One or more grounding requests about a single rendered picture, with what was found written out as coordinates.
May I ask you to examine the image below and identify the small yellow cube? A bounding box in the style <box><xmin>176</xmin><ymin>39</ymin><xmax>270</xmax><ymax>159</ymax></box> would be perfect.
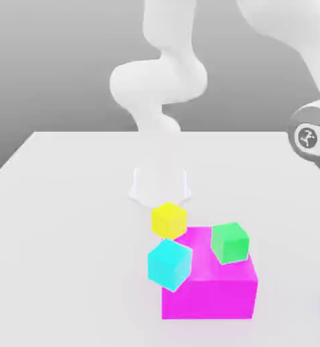
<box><xmin>151</xmin><ymin>201</ymin><xmax>188</xmax><ymax>241</ymax></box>

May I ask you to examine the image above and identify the small cyan cube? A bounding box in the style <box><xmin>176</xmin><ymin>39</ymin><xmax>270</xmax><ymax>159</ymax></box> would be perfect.
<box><xmin>146</xmin><ymin>238</ymin><xmax>193</xmax><ymax>293</ymax></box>

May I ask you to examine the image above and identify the small green cube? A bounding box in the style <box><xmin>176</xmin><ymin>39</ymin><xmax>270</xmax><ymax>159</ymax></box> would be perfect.
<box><xmin>210</xmin><ymin>222</ymin><xmax>251</xmax><ymax>265</ymax></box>

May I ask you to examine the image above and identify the large magenta box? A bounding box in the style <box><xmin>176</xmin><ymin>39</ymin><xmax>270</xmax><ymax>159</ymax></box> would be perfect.
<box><xmin>161</xmin><ymin>226</ymin><xmax>259</xmax><ymax>321</ymax></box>

